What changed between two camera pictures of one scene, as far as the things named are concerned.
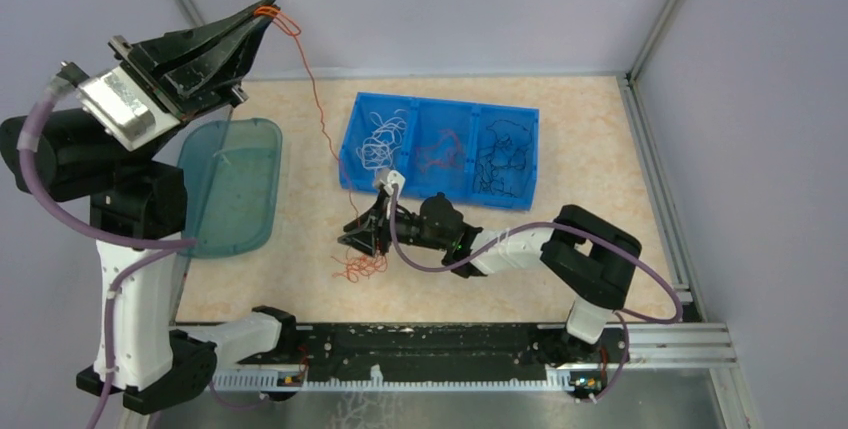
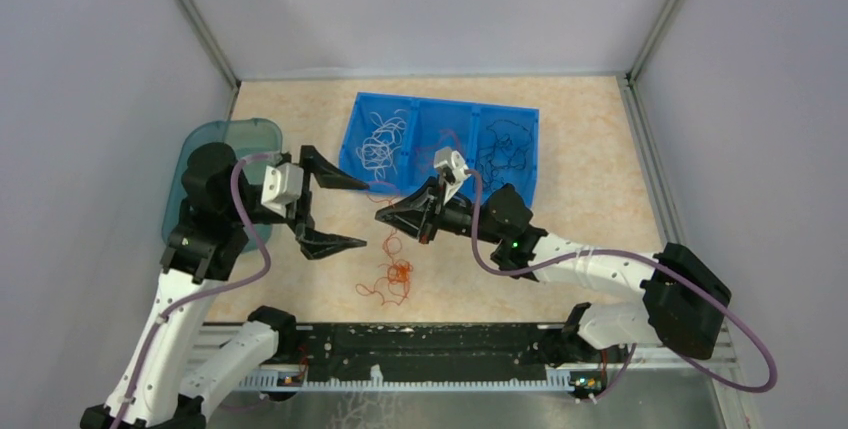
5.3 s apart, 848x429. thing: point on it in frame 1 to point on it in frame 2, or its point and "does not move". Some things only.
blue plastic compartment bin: x=471 y=152 does not move
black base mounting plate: x=438 y=349 does not move
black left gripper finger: x=227 y=62 to x=315 y=244
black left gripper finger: x=157 y=52 to x=326 y=174
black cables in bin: x=495 y=167 does not move
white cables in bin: x=376 y=151 does not move
